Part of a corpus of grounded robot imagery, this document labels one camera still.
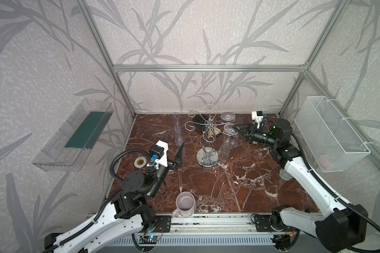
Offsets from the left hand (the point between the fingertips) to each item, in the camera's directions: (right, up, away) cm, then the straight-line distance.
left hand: (178, 136), depth 57 cm
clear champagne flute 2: (+22, +9, +19) cm, 30 cm away
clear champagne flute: (+21, +2, +12) cm, 25 cm away
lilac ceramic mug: (+1, -36, +23) cm, 42 cm away
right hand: (+23, +5, +12) cm, 26 cm away
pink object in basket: (+66, -13, +16) cm, 69 cm away
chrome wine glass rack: (+13, -14, +36) cm, 41 cm away
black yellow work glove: (+12, +6, +15) cm, 20 cm away
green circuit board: (-16, -49, +15) cm, 54 cm away
